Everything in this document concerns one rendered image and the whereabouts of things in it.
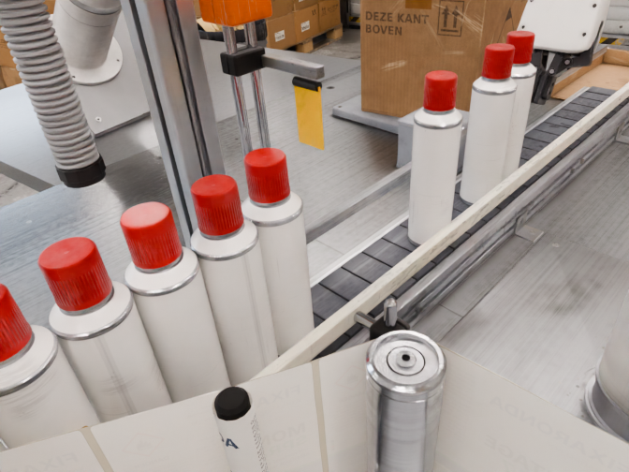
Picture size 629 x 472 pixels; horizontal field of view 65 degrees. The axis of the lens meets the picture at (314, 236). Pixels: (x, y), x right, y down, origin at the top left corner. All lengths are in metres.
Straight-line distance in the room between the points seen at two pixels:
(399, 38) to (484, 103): 0.40
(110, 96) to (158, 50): 0.81
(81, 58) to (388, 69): 0.67
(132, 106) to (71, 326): 0.97
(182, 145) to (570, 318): 0.42
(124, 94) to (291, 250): 0.93
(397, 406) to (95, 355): 0.19
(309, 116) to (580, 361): 0.33
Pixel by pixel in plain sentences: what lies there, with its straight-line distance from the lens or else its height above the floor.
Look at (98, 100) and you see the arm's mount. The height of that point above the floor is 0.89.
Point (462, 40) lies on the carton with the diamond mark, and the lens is 0.97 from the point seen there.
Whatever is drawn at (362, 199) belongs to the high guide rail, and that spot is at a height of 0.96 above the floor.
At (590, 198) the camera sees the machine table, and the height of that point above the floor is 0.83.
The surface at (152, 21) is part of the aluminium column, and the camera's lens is 0.46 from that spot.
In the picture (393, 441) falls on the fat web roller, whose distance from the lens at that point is 0.27.
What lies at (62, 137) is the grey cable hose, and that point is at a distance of 0.40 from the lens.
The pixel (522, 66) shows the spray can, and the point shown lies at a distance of 0.71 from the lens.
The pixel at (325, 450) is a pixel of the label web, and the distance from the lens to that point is 0.31.
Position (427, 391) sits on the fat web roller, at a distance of 0.24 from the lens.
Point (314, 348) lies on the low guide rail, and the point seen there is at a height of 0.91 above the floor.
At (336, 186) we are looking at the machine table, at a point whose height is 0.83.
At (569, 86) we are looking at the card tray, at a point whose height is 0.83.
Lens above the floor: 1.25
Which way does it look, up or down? 35 degrees down
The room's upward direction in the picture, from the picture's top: 5 degrees counter-clockwise
